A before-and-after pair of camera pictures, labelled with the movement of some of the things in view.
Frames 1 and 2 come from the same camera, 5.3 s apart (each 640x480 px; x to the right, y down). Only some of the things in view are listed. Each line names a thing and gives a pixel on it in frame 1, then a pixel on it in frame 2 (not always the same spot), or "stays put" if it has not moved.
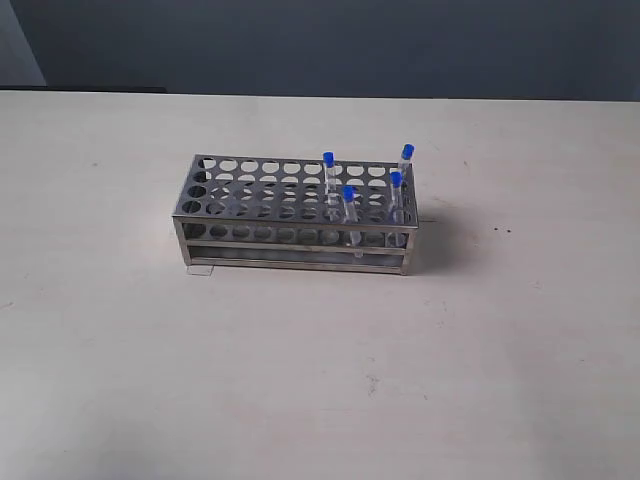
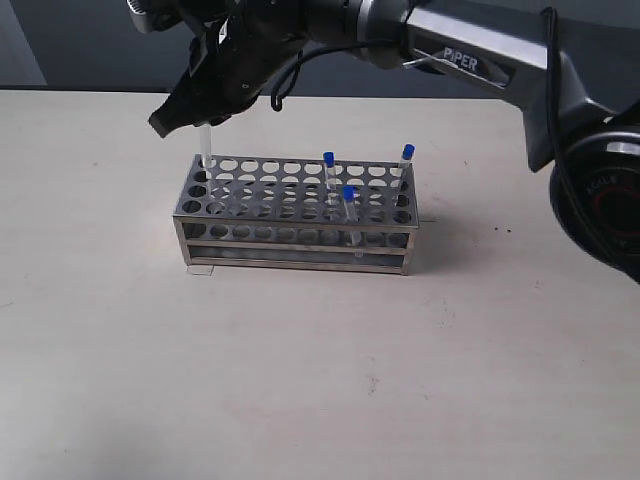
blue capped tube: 397,238 -> 205,160
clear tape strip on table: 200,270 stays put
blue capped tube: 330,178 stays put
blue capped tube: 352,217 stays put
